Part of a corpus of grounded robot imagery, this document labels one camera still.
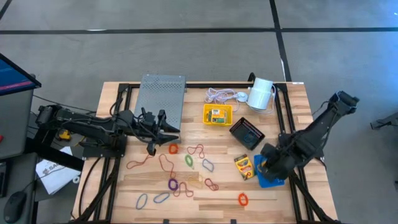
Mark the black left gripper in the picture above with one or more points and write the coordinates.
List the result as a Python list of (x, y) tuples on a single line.
[(149, 130)]

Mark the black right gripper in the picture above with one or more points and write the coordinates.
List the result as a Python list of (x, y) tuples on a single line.
[(273, 161)]

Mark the yellow green crayon box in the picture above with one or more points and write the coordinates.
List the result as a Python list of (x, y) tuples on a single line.
[(244, 167), (217, 116)]

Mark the red rubber band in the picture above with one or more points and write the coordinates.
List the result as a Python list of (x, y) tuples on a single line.
[(140, 162), (186, 188), (160, 161), (207, 183), (202, 152)]

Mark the blue rubber band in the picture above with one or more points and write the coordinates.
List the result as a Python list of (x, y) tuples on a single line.
[(157, 199), (137, 202), (203, 161), (244, 137)]

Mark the yellow rubber band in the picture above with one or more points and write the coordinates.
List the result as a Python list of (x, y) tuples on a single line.
[(196, 179)]

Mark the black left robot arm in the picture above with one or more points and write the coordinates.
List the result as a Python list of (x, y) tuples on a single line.
[(87, 127)]

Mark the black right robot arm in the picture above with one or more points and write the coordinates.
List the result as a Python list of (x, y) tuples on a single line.
[(326, 121)]

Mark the blue plastic basket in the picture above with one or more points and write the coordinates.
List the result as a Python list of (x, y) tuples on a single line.
[(267, 185)]

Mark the grey perforated metal shelf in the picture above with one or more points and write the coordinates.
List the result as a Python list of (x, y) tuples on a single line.
[(160, 99)]

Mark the yellow plastic basket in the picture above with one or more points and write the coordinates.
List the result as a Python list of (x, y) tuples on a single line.
[(206, 123)]

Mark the black plastic basket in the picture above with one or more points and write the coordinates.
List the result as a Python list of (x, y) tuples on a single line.
[(239, 129)]

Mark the white round power adapter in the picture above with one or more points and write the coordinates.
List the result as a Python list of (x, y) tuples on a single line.
[(242, 96)]

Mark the white tape roll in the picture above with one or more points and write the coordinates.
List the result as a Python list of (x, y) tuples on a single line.
[(74, 179)]

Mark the black diagonal bar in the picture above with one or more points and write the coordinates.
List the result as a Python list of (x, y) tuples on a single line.
[(56, 157)]

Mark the white printed booklet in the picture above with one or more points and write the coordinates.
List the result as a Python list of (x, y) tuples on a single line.
[(56, 179)]

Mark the monitor with blue screen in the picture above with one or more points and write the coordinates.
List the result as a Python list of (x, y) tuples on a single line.
[(12, 77)]

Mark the black computer mouse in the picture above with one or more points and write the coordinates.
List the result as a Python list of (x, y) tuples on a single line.
[(14, 207)]

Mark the black flat device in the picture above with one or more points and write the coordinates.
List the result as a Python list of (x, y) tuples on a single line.
[(3, 180)]

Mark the black table edge bracket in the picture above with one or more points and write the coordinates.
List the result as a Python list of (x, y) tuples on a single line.
[(233, 221), (166, 221)]

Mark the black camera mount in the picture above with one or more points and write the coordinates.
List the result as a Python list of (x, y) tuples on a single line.
[(251, 76)]

